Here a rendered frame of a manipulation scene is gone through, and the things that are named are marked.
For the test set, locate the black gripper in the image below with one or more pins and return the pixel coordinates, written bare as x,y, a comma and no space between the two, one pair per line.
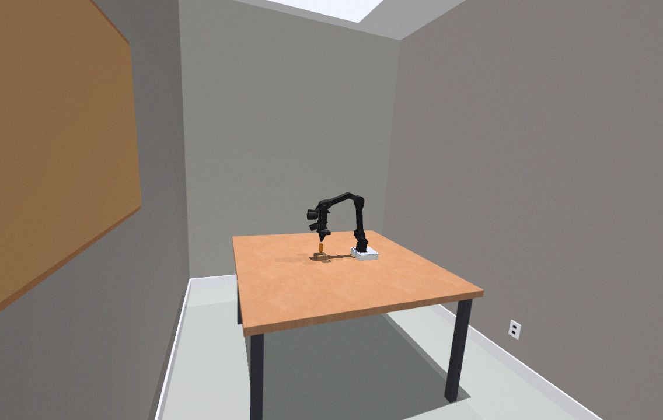
322,232

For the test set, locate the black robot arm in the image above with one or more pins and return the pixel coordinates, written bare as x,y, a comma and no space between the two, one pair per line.
322,210

